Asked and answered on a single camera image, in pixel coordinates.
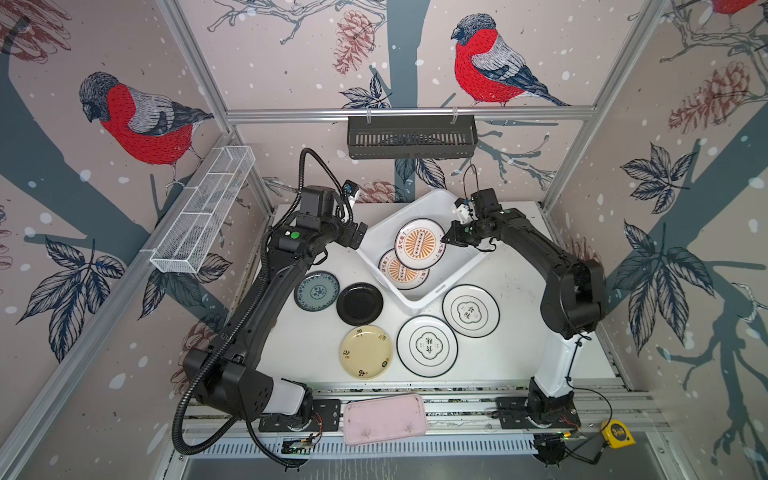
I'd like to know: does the orange sunburst plate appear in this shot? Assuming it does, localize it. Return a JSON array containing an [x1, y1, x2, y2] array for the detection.
[[378, 249, 430, 291], [394, 218, 446, 270]]

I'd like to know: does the white plate black rim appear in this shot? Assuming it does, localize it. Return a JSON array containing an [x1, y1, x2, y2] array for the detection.
[[442, 284, 500, 338], [396, 315, 459, 378]]

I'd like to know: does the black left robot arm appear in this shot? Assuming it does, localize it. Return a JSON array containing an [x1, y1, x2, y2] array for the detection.
[[183, 181, 367, 421]]

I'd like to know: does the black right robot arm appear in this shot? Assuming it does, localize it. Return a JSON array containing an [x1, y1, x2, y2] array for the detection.
[[441, 189, 608, 426]]

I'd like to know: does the blue floral green plate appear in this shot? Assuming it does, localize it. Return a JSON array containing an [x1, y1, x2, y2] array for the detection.
[[294, 271, 340, 312]]

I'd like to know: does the yellow plate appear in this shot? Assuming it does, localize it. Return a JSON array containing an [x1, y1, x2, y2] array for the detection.
[[340, 325, 394, 380]]

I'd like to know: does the pink pad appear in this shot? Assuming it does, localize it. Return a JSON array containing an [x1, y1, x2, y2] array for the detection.
[[343, 394, 428, 446]]

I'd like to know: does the yellow tape measure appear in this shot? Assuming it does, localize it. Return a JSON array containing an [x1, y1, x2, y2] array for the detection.
[[601, 419, 636, 449]]

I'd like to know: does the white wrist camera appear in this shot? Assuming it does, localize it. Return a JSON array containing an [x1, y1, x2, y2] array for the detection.
[[342, 180, 360, 206]]

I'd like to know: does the black corrugated cable hose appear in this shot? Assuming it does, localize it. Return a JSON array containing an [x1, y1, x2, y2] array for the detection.
[[171, 147, 355, 456]]

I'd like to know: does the black hanging wire basket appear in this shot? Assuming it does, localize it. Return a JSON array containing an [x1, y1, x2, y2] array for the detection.
[[347, 115, 478, 160]]

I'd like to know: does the white mesh wire shelf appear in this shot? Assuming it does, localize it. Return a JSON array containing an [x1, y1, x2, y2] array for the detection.
[[150, 146, 250, 274]]

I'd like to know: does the horizontal aluminium rail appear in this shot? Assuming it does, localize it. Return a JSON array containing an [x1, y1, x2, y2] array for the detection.
[[225, 105, 597, 125]]

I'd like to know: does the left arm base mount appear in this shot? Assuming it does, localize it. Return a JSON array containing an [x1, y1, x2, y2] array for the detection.
[[258, 383, 341, 433]]

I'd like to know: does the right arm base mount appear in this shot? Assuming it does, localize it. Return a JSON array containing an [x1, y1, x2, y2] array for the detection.
[[491, 377, 581, 430]]

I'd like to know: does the aluminium frame post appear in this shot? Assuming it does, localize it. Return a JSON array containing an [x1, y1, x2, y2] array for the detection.
[[157, 0, 274, 218]]

